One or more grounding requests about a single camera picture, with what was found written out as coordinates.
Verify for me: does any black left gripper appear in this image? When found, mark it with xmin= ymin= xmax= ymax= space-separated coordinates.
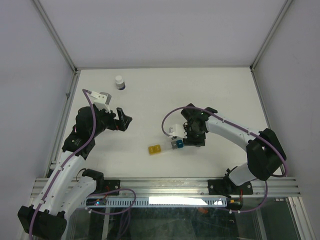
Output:
xmin=90 ymin=104 xmax=132 ymax=137

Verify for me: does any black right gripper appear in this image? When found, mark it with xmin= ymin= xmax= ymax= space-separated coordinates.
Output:
xmin=181 ymin=125 xmax=206 ymax=146

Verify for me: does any weekly pill organizer strip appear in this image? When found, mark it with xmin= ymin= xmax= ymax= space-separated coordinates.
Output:
xmin=148 ymin=139 xmax=184 ymax=155

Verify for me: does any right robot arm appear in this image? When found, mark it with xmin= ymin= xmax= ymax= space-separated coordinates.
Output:
xmin=181 ymin=103 xmax=287 ymax=196

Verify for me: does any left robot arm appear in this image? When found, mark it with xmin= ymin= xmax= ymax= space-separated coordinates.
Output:
xmin=17 ymin=105 xmax=133 ymax=240

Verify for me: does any white pill bottle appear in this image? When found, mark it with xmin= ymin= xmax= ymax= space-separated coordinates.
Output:
xmin=115 ymin=75 xmax=126 ymax=91

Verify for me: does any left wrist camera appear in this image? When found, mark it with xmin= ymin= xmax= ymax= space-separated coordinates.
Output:
xmin=89 ymin=91 xmax=112 ymax=113

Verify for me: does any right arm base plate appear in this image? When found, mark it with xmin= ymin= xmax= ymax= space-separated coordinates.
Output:
xmin=207 ymin=178 xmax=253 ymax=198

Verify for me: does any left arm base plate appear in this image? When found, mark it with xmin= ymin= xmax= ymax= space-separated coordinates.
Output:
xmin=91 ymin=179 xmax=121 ymax=196

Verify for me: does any white slotted cable duct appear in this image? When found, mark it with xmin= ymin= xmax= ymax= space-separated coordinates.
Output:
xmin=81 ymin=196 xmax=227 ymax=208

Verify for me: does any aluminium mounting rail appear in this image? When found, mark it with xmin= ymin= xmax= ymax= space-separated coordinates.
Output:
xmin=31 ymin=176 xmax=301 ymax=199

